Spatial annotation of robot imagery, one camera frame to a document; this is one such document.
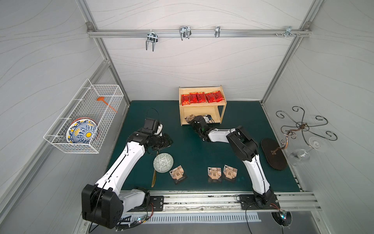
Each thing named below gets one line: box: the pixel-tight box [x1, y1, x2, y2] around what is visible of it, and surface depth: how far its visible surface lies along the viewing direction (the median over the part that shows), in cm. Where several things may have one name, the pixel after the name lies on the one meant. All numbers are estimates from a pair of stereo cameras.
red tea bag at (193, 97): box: [188, 92, 198, 104], surface depth 95 cm
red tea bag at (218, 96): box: [213, 90, 225, 103], surface depth 94 cm
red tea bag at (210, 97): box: [205, 92, 217, 103], surface depth 94 cm
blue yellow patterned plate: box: [65, 117, 99, 144], surface depth 62 cm
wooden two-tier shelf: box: [178, 84, 227, 126], surface depth 96 cm
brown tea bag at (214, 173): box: [207, 166, 222, 180], surface depth 86 cm
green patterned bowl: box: [152, 152, 174, 174], surface depth 88 cm
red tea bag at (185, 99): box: [181, 94, 191, 106], surface depth 92 cm
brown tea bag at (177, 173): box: [168, 164, 185, 181], surface depth 86 cm
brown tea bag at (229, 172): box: [223, 164, 238, 180], surface depth 86 cm
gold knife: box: [150, 151, 159, 188], surface depth 84 cm
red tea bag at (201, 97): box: [196, 91, 207, 103], surface depth 95 cm
